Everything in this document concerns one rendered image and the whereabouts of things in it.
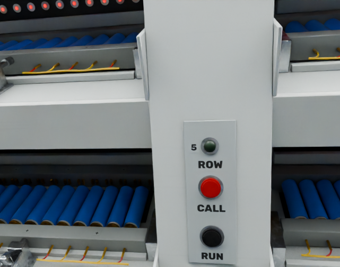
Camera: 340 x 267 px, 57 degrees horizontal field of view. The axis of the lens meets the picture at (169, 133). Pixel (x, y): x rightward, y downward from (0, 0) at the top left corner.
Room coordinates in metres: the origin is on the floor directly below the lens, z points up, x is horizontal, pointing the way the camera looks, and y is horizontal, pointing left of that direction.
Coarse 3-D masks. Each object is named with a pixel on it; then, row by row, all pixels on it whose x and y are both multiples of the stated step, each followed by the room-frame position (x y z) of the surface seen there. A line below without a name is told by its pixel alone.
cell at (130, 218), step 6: (138, 186) 0.39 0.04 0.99; (138, 192) 0.38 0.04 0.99; (144, 192) 0.38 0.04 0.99; (138, 198) 0.37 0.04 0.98; (144, 198) 0.37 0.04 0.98; (132, 204) 0.36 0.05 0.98; (138, 204) 0.36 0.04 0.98; (144, 204) 0.36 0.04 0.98; (132, 210) 0.35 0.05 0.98; (138, 210) 0.35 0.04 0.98; (126, 216) 0.34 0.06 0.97; (132, 216) 0.34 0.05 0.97; (138, 216) 0.34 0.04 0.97; (126, 222) 0.33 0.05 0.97; (132, 222) 0.33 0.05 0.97; (138, 222) 0.33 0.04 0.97
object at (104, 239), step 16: (0, 224) 0.34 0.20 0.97; (16, 224) 0.34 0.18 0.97; (0, 240) 0.33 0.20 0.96; (16, 240) 0.32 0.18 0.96; (32, 240) 0.32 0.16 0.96; (48, 240) 0.31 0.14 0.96; (64, 240) 0.31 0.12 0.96; (80, 240) 0.31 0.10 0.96; (96, 240) 0.31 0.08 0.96; (112, 240) 0.30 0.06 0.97; (128, 240) 0.30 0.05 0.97; (144, 240) 0.30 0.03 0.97; (64, 256) 0.30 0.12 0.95
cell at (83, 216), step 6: (96, 186) 0.40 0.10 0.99; (90, 192) 0.39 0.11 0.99; (96, 192) 0.39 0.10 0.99; (102, 192) 0.39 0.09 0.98; (90, 198) 0.37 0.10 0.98; (96, 198) 0.38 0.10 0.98; (84, 204) 0.36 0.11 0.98; (90, 204) 0.36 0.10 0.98; (96, 204) 0.37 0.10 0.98; (84, 210) 0.35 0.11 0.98; (90, 210) 0.36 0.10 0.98; (78, 216) 0.35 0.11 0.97; (84, 216) 0.35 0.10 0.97; (90, 216) 0.35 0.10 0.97; (84, 222) 0.34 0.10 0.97
